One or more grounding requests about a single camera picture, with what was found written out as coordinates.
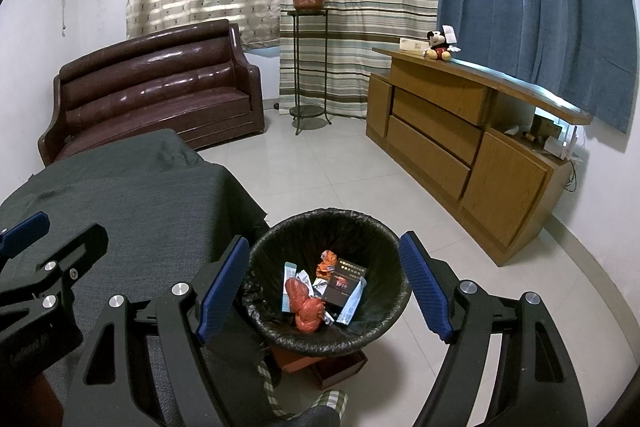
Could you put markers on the red plastic bag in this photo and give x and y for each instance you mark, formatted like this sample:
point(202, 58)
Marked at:
point(305, 307)

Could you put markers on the brown box under bin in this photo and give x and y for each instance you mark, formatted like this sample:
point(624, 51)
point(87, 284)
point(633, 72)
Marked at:
point(340, 364)

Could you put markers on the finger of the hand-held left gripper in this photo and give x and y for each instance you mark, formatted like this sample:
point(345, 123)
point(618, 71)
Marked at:
point(25, 229)
point(75, 252)

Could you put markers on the mouse plush toy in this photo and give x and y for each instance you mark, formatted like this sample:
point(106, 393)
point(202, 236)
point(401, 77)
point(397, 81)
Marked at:
point(440, 48)

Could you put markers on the black metal plant stand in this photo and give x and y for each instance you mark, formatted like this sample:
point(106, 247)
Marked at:
point(307, 113)

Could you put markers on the brown leather sofa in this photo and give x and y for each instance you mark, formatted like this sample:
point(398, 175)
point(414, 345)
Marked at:
point(150, 97)

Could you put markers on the bin with black liner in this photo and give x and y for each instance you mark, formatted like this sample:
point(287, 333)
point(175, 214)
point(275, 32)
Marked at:
point(360, 232)

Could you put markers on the plaid cloth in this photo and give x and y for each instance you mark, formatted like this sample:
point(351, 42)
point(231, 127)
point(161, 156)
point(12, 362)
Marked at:
point(335, 401)

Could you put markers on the orange plastic wrapper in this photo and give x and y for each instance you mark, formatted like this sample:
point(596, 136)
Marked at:
point(327, 263)

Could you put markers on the wooden cabinet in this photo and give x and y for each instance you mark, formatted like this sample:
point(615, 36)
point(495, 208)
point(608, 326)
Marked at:
point(435, 147)

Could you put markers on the white router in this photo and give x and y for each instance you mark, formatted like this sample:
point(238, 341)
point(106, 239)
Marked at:
point(562, 146)

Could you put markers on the black carton box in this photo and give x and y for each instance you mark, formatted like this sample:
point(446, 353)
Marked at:
point(345, 282)

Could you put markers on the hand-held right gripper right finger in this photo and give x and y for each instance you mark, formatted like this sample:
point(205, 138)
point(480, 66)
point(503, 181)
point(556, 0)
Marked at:
point(425, 287)

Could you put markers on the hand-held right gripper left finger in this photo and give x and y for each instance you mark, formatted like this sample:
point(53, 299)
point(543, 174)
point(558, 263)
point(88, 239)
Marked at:
point(222, 289)

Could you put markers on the small teal box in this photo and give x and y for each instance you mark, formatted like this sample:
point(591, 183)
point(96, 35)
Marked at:
point(289, 277)

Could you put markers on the striped curtain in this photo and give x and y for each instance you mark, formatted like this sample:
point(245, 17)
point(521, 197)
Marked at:
point(365, 7)

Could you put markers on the blue paper box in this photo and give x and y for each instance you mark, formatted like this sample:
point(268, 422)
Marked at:
point(350, 307)

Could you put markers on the blue curtain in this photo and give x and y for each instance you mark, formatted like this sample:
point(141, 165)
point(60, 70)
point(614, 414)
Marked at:
point(525, 7)

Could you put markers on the white tissue box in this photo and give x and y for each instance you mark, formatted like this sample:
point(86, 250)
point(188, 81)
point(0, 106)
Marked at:
point(412, 45)

